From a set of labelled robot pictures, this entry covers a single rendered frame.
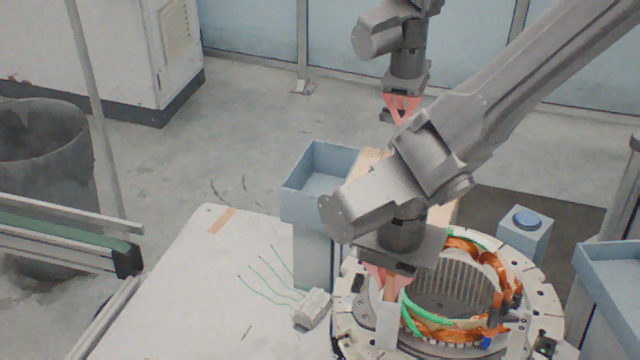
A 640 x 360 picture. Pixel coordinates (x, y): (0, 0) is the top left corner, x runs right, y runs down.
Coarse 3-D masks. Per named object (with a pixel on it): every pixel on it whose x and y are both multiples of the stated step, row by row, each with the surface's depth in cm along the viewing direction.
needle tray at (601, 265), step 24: (624, 240) 113; (576, 264) 113; (600, 264) 114; (624, 264) 114; (600, 288) 106; (624, 288) 110; (600, 312) 110; (624, 312) 107; (600, 336) 111; (624, 336) 101
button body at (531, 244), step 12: (516, 204) 125; (540, 216) 122; (504, 228) 120; (516, 228) 120; (540, 228) 120; (504, 240) 122; (516, 240) 120; (528, 240) 118; (540, 240) 119; (528, 252) 120; (540, 252) 123; (540, 264) 128
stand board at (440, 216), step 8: (368, 152) 132; (376, 152) 132; (384, 152) 132; (360, 160) 130; (368, 160) 130; (360, 168) 128; (368, 168) 128; (352, 176) 126; (360, 176) 126; (456, 200) 121; (432, 208) 119; (440, 208) 119; (448, 208) 119; (432, 216) 117; (440, 216) 117; (448, 216) 117; (440, 224) 115; (448, 224) 116
